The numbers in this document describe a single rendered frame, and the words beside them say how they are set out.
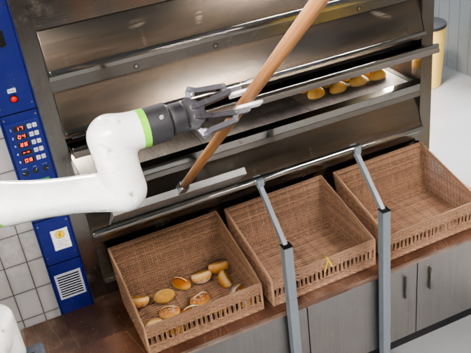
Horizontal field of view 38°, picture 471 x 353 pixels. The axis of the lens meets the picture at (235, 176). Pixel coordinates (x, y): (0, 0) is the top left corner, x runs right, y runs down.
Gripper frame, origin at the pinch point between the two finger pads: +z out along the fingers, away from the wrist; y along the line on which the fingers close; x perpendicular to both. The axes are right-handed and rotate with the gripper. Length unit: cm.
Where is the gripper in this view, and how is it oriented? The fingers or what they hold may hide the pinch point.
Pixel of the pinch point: (246, 99)
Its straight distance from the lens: 167.6
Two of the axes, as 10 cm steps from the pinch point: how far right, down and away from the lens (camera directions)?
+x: 2.5, -2.4, -9.4
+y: 3.5, 9.2, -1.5
